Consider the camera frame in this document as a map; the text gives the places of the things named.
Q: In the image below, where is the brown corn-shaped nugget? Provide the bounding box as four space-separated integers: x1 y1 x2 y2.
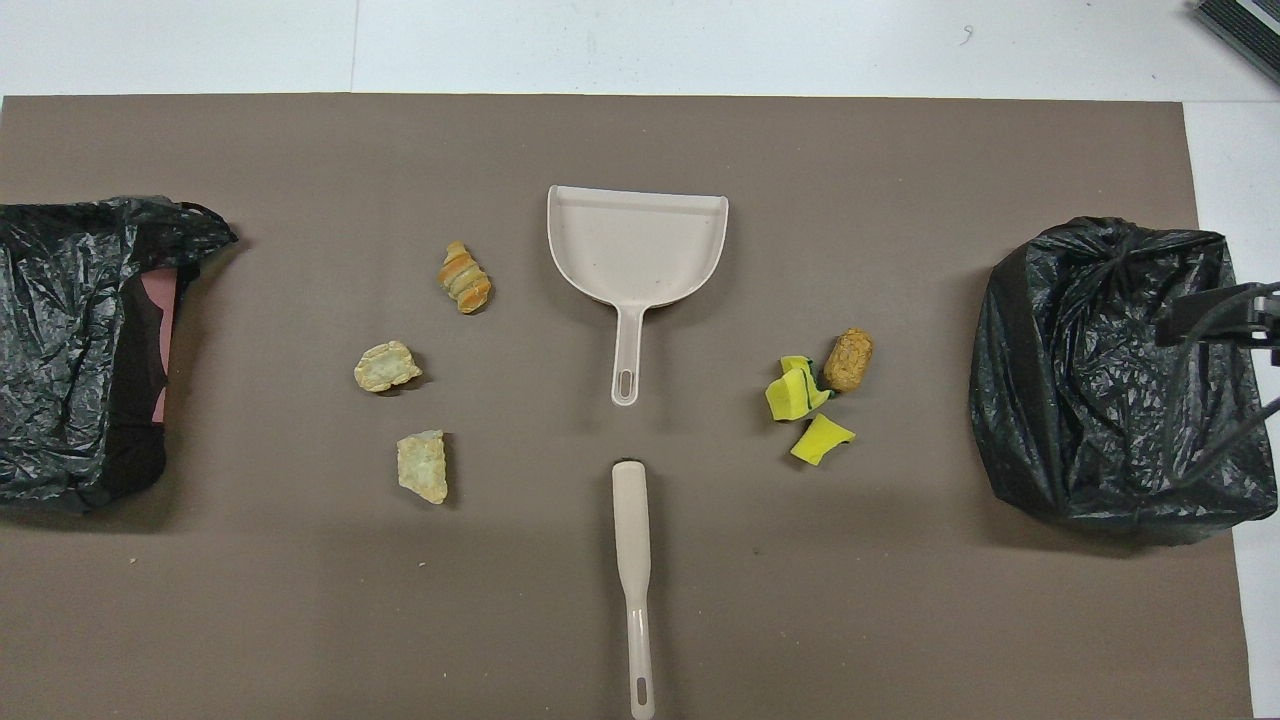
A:
822 327 875 394

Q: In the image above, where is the dark striped grey object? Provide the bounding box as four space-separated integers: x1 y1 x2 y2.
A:
1190 0 1280 86

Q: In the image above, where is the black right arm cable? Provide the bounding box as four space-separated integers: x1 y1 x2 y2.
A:
1160 295 1280 483

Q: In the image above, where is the orange striped croissant toy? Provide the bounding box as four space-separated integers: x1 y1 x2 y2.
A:
437 240 494 315

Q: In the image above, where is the brown table mat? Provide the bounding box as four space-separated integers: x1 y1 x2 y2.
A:
0 93 1256 720

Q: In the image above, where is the beige plastic dustpan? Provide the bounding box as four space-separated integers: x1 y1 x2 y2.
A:
546 184 730 408

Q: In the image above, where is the pale bread chunk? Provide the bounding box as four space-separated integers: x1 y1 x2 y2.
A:
353 340 424 394
396 429 450 506

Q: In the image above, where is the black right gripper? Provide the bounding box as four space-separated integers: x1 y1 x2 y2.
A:
1157 282 1280 347

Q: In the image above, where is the pink bin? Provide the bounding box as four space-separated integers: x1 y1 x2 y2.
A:
140 268 181 426

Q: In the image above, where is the beige hand brush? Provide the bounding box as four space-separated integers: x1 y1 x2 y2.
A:
611 458 657 720

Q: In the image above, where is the black trash bag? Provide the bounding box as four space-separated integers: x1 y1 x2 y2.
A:
968 216 1279 548
0 195 240 516

